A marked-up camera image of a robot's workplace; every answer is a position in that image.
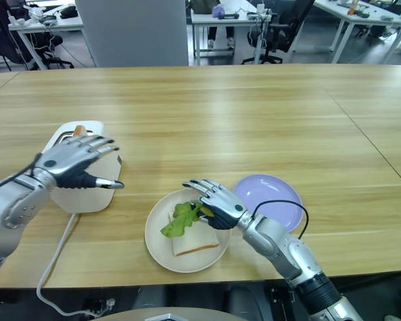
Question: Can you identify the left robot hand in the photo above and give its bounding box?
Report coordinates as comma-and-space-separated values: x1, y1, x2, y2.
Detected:
35, 134, 126, 191

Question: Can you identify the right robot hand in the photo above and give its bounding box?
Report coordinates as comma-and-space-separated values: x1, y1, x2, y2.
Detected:
182, 179, 249, 231

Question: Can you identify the green lettuce leaf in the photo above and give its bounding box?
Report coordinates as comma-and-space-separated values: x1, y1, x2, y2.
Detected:
160, 201, 215, 238

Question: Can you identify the cream toaster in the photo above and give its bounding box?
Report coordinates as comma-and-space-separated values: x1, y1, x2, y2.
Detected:
39, 120, 124, 214

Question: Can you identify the purple plate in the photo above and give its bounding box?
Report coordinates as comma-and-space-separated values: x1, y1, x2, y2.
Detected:
233, 174, 304, 233

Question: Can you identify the cream plate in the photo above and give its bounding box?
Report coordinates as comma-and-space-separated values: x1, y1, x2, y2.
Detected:
144, 188, 232, 274

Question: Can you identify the robot body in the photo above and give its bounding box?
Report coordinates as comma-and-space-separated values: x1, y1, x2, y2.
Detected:
98, 307, 248, 321

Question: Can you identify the black office chair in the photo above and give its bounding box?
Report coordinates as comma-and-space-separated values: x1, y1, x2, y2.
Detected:
0, 0, 75, 72
242, 0, 317, 65

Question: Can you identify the person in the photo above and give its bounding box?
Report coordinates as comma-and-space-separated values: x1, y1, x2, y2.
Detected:
190, 0, 237, 50

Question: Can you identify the black cable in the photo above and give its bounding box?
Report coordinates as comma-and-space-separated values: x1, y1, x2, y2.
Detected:
250, 199, 310, 240
0, 152, 43, 195

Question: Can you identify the white cord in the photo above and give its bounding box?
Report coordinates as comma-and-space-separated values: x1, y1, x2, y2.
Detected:
35, 212, 116, 318

